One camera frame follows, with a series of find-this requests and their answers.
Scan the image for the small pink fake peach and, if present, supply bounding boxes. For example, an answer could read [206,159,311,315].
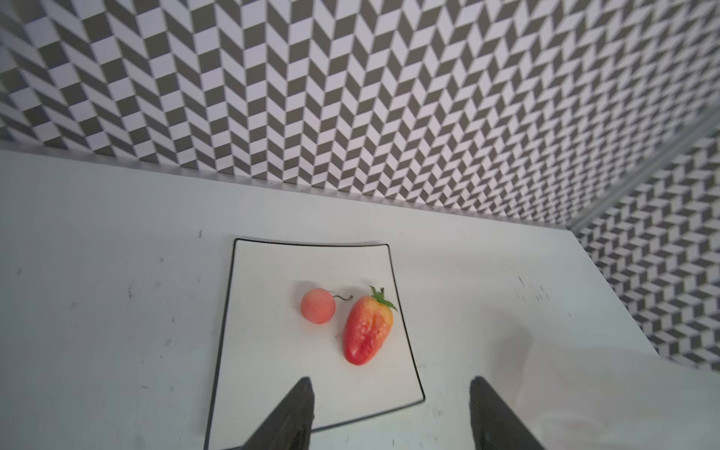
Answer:
[300,288,354,324]

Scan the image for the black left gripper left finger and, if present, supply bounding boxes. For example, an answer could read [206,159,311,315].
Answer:
[238,377,315,450]

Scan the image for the aluminium corner post right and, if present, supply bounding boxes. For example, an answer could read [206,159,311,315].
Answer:
[565,103,719,233]

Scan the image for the white plastic bag lemon print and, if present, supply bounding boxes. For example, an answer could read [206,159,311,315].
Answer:
[489,333,719,449]

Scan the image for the red fake strawberry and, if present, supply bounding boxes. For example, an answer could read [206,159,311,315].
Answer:
[343,286,399,366]

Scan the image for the white square plate black rim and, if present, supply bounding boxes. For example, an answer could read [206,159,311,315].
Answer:
[205,238,426,449]

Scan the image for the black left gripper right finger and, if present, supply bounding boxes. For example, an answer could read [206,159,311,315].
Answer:
[469,377,544,450]

